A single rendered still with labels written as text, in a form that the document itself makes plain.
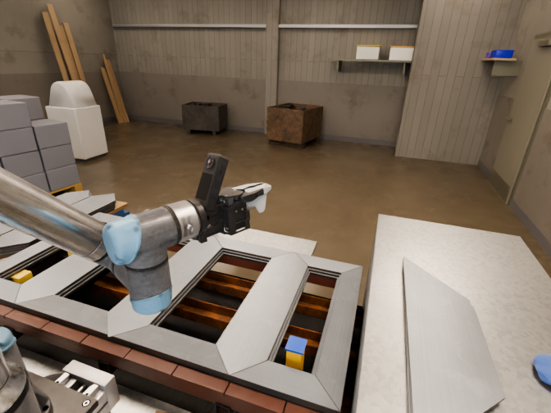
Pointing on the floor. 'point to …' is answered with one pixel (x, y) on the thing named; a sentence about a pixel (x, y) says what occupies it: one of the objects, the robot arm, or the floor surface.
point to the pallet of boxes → (36, 146)
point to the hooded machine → (79, 118)
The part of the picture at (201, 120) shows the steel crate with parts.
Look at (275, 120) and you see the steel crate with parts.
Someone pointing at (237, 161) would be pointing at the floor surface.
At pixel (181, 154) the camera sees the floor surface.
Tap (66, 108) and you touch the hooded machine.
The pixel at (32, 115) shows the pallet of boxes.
